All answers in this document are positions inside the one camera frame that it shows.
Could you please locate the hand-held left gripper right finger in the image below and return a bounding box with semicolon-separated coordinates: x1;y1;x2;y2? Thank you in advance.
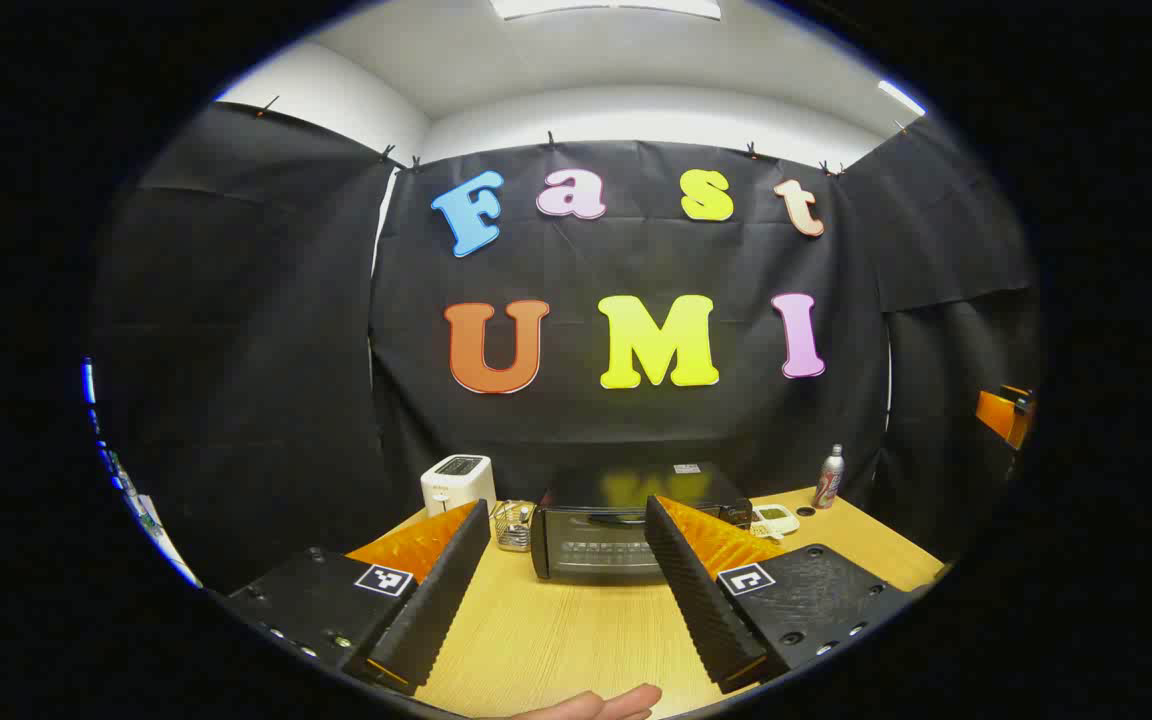
644;494;912;695

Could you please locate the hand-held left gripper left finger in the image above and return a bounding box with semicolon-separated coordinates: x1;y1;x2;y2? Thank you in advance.
226;498;493;694

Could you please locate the black electric oven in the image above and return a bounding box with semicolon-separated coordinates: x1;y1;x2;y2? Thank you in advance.
530;464;755;586

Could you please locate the white compartment food tray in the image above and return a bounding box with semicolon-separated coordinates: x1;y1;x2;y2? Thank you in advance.
751;504;801;541

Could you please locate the white toaster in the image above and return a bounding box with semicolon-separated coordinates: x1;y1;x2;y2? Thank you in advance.
421;454;497;517

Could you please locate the silver drink bottle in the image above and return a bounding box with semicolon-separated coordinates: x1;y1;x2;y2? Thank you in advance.
814;444;845;510

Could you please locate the black backdrop cloth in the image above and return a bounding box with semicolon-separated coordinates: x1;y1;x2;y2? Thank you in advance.
86;100;1042;596

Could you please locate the ceiling light panel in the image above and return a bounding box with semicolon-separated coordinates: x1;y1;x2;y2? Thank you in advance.
489;0;723;22

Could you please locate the small wire basket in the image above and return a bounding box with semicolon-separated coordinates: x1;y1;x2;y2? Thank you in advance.
492;500;537;553

